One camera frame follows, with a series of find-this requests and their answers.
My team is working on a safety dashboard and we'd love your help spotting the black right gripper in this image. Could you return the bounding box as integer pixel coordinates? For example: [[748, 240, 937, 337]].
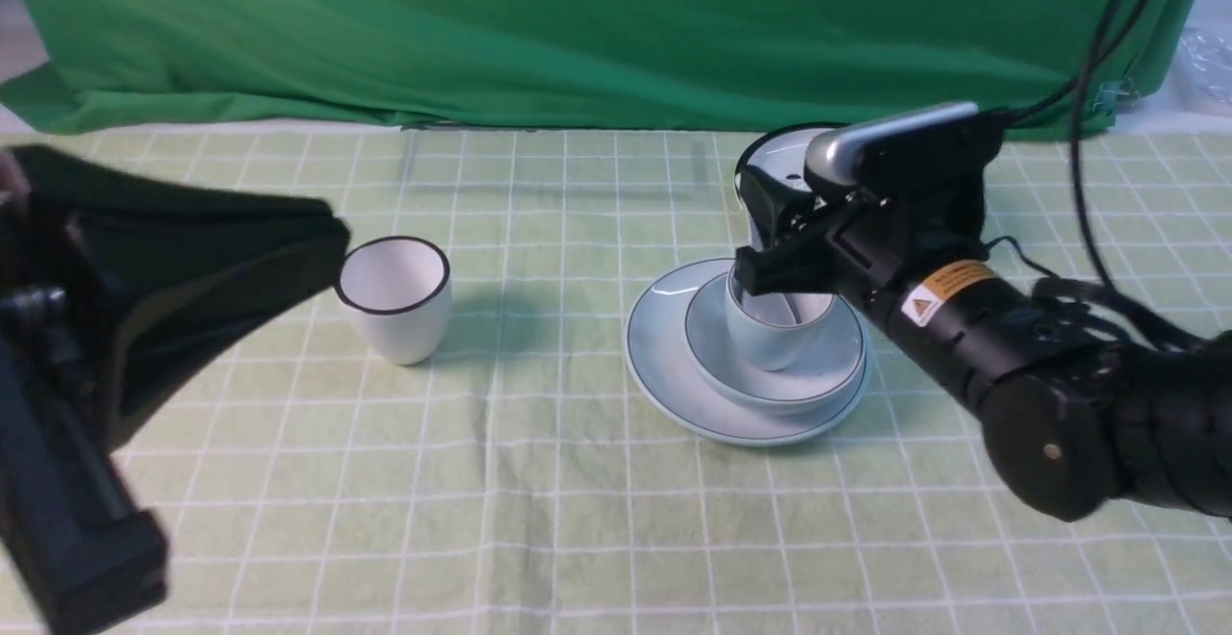
[[734, 113, 1005, 298]]

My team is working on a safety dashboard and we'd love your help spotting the pale blue cup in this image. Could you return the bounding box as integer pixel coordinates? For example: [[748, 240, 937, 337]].
[[723, 269, 837, 371]]

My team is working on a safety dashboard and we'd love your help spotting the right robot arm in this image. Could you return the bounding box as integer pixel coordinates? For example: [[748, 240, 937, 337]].
[[734, 113, 1230, 522]]

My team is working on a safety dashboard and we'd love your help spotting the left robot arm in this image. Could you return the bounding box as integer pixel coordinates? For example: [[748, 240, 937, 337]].
[[1, 144, 351, 634]]

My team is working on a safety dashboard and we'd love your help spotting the white plate black rim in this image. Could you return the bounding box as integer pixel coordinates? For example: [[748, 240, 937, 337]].
[[733, 122, 845, 245]]

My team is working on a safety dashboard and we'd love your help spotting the pale blue bowl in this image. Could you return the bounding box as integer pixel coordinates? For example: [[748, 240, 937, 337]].
[[683, 274, 867, 416]]

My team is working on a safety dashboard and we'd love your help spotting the metal binder clip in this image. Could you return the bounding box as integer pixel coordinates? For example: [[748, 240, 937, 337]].
[[1092, 78, 1141, 116]]

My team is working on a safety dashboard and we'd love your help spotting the pale blue plate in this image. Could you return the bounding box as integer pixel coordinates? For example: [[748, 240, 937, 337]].
[[623, 258, 873, 448]]

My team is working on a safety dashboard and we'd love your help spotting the green checkered tablecloth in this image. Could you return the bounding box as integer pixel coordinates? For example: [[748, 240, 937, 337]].
[[42, 131, 1231, 634]]

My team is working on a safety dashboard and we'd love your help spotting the white cup black rim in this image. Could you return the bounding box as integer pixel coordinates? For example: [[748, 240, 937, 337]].
[[334, 236, 453, 365]]

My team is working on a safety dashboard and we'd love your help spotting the green backdrop cloth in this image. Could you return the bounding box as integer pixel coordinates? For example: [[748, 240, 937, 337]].
[[2, 0, 1194, 134]]

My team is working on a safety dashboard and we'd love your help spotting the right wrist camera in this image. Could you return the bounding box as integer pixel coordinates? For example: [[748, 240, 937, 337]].
[[804, 101, 979, 187]]

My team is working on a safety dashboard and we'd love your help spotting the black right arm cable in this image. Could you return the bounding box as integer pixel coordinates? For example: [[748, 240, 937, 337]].
[[1002, 0, 1185, 328]]

